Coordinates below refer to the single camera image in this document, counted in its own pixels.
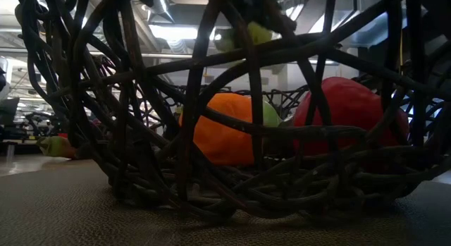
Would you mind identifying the grey monitor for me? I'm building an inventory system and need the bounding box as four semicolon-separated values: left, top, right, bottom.
0;97;20;125

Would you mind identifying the light green apple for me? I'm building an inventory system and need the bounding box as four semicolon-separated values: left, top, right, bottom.
261;100;283;128

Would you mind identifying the red apple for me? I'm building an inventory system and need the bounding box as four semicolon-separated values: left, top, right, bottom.
292;75;412;173

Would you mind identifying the yellow-red fruit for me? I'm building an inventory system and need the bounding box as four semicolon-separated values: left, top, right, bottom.
36;135;78;160

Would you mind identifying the orange fruit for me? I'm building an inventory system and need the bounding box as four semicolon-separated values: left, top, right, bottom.
178;92;266;166

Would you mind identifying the round grey placemat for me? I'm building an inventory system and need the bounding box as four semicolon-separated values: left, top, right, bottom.
0;159;451;246

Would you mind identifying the dark woven wicker basket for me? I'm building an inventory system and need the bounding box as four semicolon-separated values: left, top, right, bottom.
13;0;451;221

